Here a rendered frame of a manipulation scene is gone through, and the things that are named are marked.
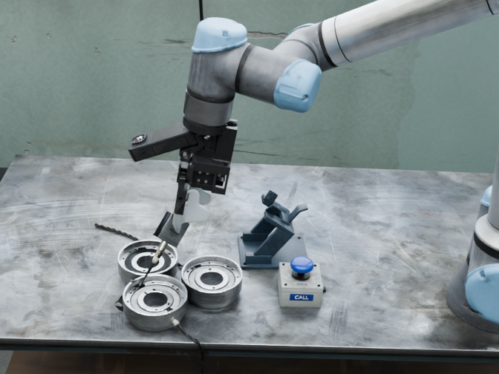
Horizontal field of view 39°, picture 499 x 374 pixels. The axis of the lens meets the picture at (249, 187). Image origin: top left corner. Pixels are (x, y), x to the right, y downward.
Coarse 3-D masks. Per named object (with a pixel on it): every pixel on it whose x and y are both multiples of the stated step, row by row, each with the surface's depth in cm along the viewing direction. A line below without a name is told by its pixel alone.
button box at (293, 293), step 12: (288, 264) 122; (288, 276) 119; (300, 276) 119; (312, 276) 120; (288, 288) 117; (300, 288) 117; (312, 288) 117; (324, 288) 121; (288, 300) 118; (300, 300) 118; (312, 300) 118
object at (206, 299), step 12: (192, 264) 123; (204, 264) 123; (216, 264) 124; (228, 264) 124; (204, 276) 122; (216, 276) 122; (240, 276) 120; (192, 288) 116; (204, 288) 118; (216, 288) 118; (240, 288) 119; (192, 300) 117; (204, 300) 116; (216, 300) 116; (228, 300) 117
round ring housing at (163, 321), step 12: (144, 276) 118; (156, 276) 118; (168, 276) 118; (132, 288) 117; (180, 288) 117; (144, 300) 115; (156, 300) 117; (168, 300) 115; (180, 300) 115; (132, 312) 110; (168, 312) 110; (180, 312) 112; (132, 324) 113; (144, 324) 111; (156, 324) 110; (168, 324) 111
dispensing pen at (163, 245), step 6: (168, 216) 118; (162, 222) 118; (162, 228) 117; (156, 234) 118; (162, 240) 118; (162, 246) 118; (174, 246) 119; (156, 252) 118; (162, 252) 118; (156, 258) 118; (150, 270) 118
